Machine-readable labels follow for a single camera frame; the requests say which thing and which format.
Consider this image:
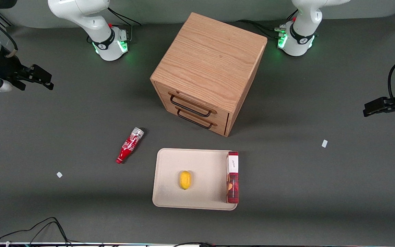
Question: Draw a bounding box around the black wire drawer handle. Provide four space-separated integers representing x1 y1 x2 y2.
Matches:
170 95 213 118
177 109 214 130

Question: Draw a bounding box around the yellow lemon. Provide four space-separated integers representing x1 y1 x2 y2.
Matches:
179 170 192 190

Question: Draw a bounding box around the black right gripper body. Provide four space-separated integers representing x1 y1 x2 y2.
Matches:
0 55 32 91

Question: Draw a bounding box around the red cookie box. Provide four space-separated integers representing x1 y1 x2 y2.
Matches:
226 151 239 204

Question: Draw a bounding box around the red coke bottle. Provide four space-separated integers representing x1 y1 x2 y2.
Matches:
116 127 145 164

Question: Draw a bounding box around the black base cable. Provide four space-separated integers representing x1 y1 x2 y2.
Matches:
107 7 142 26
236 20 287 39

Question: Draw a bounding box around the wooden drawer cabinet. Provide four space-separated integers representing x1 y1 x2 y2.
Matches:
150 12 268 137

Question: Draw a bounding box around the beige plastic tray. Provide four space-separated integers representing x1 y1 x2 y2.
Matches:
152 148 239 211

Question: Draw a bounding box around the wooden drawer front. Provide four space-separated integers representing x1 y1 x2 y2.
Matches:
163 102 228 137
154 82 231 126

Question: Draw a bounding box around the black floor cable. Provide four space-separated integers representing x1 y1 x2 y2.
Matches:
0 217 72 247

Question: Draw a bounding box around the black right base cable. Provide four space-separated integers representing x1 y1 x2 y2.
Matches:
107 7 142 26

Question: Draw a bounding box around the black left base cable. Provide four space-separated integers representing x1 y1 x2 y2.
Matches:
236 20 287 39

